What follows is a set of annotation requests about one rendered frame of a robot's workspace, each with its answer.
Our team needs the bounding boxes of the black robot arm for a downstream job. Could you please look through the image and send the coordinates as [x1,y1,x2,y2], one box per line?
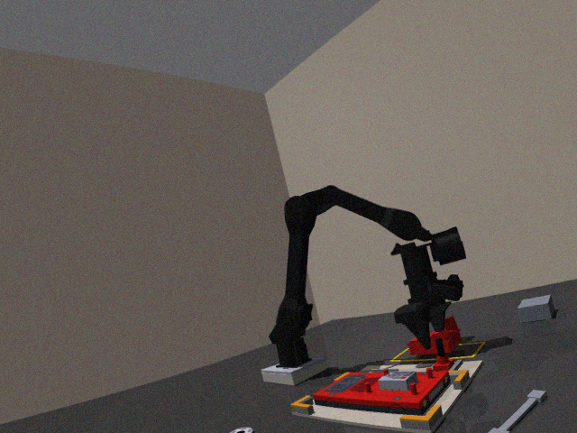
[269,185,466,367]

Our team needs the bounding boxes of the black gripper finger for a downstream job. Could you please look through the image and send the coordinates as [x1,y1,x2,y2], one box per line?
[402,315,434,349]
[430,301,451,332]

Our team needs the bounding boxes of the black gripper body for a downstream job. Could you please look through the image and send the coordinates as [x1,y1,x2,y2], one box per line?
[394,268,446,324]

